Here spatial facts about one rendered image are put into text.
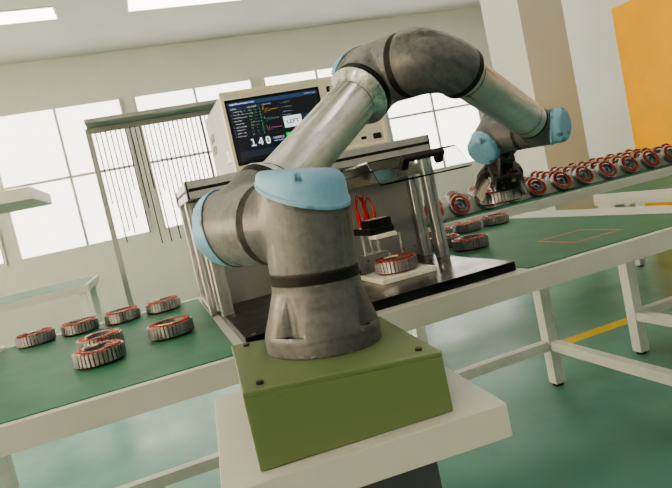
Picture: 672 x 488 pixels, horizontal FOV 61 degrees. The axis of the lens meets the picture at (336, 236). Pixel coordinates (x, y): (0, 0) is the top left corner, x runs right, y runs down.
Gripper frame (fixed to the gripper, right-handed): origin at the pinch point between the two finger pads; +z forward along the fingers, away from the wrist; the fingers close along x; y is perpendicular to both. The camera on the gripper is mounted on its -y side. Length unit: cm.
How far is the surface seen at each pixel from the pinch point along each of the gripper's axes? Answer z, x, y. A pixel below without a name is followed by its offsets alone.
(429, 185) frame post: -7.0, -18.8, -2.2
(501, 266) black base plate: -10.5, -8.1, 33.1
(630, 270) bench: 102, 70, -41
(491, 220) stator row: 51, 8, -39
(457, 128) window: 434, 95, -596
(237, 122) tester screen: -36, -65, -7
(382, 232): -7.1, -33.8, 12.5
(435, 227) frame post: 1.7, -19.2, 5.8
